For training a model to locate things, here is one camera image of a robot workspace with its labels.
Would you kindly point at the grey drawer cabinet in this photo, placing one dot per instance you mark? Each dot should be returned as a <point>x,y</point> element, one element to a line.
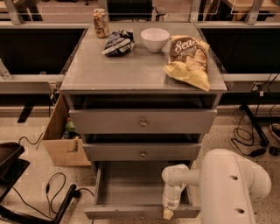
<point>133,81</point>

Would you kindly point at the white bowl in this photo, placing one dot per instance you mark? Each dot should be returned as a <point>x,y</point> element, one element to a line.
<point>154,39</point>

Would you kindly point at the grey drawer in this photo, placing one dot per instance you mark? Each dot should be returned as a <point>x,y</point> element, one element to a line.
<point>141,151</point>
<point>142,121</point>
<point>128,189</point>

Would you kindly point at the golden drink can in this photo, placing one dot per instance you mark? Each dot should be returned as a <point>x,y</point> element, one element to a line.
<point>101,23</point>

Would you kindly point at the grey top drawer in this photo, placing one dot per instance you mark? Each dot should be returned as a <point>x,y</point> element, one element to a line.
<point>142,121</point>

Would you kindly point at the dark blue snack bag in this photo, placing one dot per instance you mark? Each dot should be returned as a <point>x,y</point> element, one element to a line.
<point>119,43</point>

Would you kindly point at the black desk leg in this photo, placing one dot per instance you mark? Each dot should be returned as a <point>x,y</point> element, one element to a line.
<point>263,139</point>

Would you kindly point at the grey bottom drawer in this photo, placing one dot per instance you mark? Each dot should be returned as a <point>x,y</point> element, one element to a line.
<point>128,189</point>

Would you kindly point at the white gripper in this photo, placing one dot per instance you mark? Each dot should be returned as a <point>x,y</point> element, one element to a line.
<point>169,202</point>

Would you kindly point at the green bottle in box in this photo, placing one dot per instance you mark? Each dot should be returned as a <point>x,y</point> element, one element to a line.
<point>69,126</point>

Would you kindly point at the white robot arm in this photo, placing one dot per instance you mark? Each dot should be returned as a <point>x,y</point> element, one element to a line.
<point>227,183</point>

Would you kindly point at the cardboard box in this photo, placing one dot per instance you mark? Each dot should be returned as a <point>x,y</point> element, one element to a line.
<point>63,152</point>

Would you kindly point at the grey middle drawer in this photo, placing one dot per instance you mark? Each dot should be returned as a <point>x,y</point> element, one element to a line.
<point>141,151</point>

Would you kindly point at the yellow chip bag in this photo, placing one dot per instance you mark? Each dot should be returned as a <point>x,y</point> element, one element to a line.
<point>188,61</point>

